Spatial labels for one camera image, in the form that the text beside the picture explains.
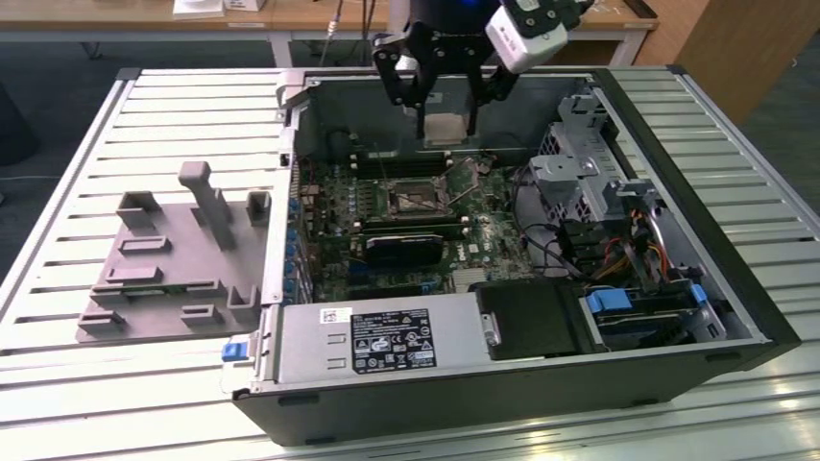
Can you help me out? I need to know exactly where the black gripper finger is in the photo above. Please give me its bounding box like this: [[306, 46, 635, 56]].
[[371, 33, 439, 141], [463, 61, 522, 138]]

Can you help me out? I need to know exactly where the silver topped CPU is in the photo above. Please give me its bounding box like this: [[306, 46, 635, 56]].
[[423, 112, 473, 147]]

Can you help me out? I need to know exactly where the black RAM slot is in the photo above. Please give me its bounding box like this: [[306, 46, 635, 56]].
[[362, 214, 467, 230], [349, 152, 449, 167], [349, 161, 449, 177], [361, 223, 469, 237]]

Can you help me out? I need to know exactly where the CPU socket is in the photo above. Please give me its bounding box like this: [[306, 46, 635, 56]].
[[381, 178, 449, 217]]

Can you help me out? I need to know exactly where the metal drive cage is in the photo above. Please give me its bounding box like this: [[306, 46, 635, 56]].
[[530, 93, 635, 222]]

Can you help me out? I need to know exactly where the green motherboard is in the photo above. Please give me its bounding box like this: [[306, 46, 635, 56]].
[[290, 143, 545, 303]]

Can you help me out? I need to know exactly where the black graphics card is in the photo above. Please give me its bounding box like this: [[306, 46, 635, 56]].
[[361, 232, 446, 269]]

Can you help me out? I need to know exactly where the silver chipset heatsink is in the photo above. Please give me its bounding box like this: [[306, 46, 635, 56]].
[[450, 268, 494, 289]]

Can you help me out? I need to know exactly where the wooden cabinet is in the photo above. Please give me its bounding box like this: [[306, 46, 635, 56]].
[[630, 0, 820, 126]]

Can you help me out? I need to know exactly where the silver power supply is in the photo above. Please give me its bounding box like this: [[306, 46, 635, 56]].
[[251, 292, 494, 385]]

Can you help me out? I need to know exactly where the black drive housing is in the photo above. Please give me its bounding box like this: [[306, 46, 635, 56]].
[[470, 282, 606, 361]]

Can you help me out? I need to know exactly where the hard disk in blue carrier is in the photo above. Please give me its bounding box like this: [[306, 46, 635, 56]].
[[581, 282, 709, 347]]

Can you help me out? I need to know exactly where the grey parts rack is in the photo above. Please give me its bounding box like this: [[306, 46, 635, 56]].
[[74, 160, 274, 345]]

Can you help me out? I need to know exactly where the long wooden desk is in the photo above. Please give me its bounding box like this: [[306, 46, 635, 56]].
[[0, 0, 661, 68]]

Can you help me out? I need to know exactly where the green RAM stick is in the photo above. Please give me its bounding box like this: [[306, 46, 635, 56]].
[[119, 283, 217, 297]]

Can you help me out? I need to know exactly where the blue case latch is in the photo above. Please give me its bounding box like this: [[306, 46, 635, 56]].
[[218, 338, 250, 362]]

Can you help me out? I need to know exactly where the black open PC case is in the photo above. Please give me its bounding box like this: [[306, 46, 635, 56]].
[[229, 65, 803, 446]]

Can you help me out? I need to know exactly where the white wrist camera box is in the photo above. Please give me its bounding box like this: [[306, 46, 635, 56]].
[[483, 0, 581, 74]]

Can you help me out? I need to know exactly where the black wire bundle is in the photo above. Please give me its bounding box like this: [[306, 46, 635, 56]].
[[517, 167, 590, 279]]

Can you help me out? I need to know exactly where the coloured power wire bundle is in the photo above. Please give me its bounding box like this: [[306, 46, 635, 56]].
[[594, 206, 673, 284]]

